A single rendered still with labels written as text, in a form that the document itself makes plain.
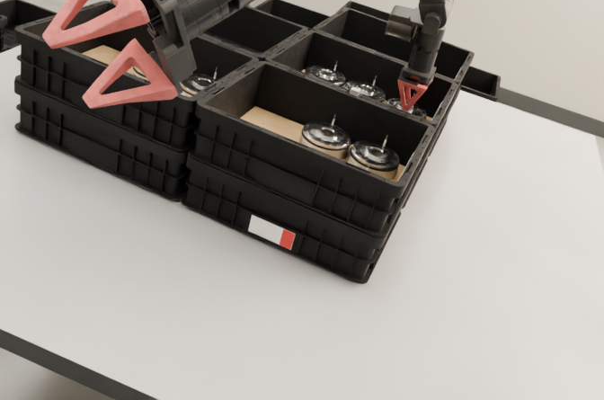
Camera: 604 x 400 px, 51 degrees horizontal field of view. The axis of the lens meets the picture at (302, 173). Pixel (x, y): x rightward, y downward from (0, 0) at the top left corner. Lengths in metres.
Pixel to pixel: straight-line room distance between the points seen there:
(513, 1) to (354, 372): 3.47
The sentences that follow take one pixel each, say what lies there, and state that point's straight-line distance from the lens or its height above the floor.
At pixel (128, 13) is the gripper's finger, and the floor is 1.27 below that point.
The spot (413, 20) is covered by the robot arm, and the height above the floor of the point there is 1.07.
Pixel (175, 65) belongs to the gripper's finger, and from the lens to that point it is 0.58.
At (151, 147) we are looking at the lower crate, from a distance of 1.24.
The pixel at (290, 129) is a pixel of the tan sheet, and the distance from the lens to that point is 1.36.
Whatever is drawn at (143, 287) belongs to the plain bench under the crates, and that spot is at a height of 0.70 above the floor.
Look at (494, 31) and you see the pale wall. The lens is 4.33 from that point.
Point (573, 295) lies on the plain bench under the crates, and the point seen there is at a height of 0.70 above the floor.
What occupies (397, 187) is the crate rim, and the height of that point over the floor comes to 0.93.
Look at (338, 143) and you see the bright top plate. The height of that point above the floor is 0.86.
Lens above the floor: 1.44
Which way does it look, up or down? 30 degrees down
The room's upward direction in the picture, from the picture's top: 16 degrees clockwise
